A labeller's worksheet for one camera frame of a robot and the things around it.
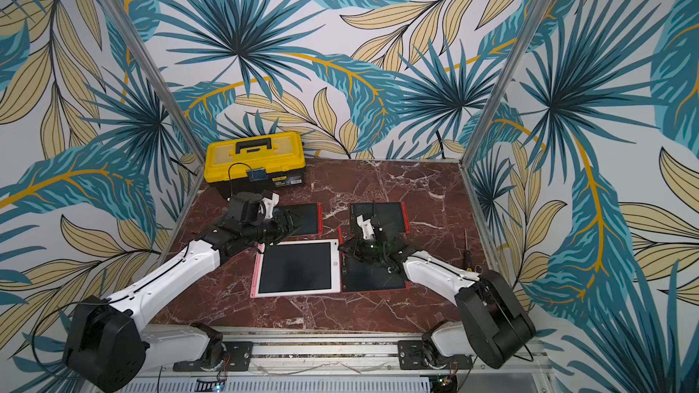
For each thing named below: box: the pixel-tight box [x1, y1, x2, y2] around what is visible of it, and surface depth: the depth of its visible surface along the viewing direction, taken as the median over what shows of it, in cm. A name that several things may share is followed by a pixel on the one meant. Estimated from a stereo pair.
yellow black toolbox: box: [203, 131, 306, 194], surface depth 100 cm
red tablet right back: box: [348, 201, 410, 236], surface depth 108 cm
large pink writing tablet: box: [250, 238, 342, 299], surface depth 93 cm
